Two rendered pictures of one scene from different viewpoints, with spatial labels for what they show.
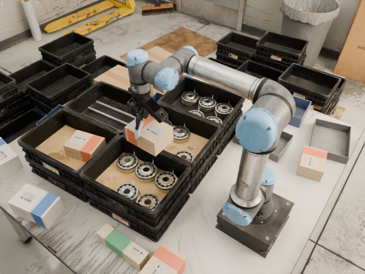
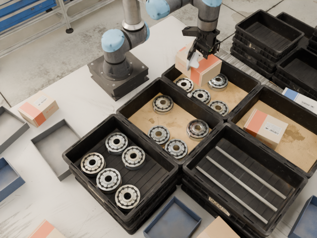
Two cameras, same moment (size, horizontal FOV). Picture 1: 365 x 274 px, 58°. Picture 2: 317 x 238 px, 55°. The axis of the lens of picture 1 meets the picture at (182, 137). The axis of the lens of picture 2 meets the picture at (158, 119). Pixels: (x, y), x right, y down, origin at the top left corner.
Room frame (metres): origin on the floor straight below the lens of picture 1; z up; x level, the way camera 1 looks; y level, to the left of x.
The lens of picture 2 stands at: (1.98, 0.20, 2.03)
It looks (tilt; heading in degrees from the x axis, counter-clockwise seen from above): 55 degrees down; 194
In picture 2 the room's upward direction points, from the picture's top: 2 degrees counter-clockwise
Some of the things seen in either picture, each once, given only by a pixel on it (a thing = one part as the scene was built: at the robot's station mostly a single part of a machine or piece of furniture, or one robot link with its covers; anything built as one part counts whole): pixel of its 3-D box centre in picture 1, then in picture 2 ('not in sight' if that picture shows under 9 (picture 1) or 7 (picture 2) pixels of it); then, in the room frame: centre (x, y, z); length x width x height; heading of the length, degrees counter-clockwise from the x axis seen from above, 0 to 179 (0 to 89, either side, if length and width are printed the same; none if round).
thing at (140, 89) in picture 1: (139, 85); (208, 21); (1.03, 0.16, 1.32); 0.08 x 0.08 x 0.05
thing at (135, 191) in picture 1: (126, 192); (218, 80); (0.89, 0.24, 0.86); 0.10 x 0.10 x 0.01
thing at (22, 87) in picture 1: (37, 91); not in sight; (2.40, 1.27, 0.31); 0.40 x 0.30 x 0.34; 144
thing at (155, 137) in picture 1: (149, 134); (197, 64); (1.02, 0.14, 1.08); 0.16 x 0.12 x 0.07; 54
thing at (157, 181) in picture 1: (165, 180); (183, 85); (0.95, 0.07, 0.86); 0.10 x 0.10 x 0.01
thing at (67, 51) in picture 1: (71, 66); not in sight; (2.73, 1.04, 0.37); 0.40 x 0.30 x 0.45; 144
